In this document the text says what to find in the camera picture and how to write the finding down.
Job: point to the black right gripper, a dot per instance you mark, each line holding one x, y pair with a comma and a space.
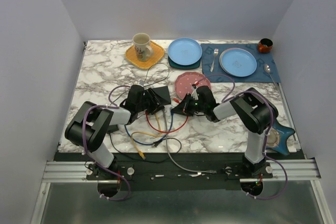
183, 106

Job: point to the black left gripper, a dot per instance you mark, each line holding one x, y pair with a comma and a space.
156, 106

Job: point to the dark grey network switch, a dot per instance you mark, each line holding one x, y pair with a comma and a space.
162, 94

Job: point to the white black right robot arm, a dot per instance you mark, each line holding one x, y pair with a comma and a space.
254, 110

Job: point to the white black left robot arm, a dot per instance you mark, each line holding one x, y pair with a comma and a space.
91, 123

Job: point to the pink dotted plate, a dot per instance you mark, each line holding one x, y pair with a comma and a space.
183, 83

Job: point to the black power adapter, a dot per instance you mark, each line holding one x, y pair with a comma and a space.
112, 128

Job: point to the dark teal coaster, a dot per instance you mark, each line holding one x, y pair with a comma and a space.
184, 67

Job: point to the beige floral mug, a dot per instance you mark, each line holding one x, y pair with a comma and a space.
143, 50

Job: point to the blue cloth placemat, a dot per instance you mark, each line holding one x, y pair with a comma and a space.
219, 75

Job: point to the yellow woven coaster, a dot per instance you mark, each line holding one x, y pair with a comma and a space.
131, 57

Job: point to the blue plate on placemat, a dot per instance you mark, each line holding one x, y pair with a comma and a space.
238, 62

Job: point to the silver fork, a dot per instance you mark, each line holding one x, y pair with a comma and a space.
215, 54

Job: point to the light blue plate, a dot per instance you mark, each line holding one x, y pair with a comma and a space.
184, 51

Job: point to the silver spoon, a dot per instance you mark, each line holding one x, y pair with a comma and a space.
267, 70

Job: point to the blue star-shaped dish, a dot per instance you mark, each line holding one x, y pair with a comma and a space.
278, 137

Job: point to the small red-brown bowl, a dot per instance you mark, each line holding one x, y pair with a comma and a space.
265, 45

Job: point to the aluminium rail frame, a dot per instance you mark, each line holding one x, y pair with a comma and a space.
70, 168

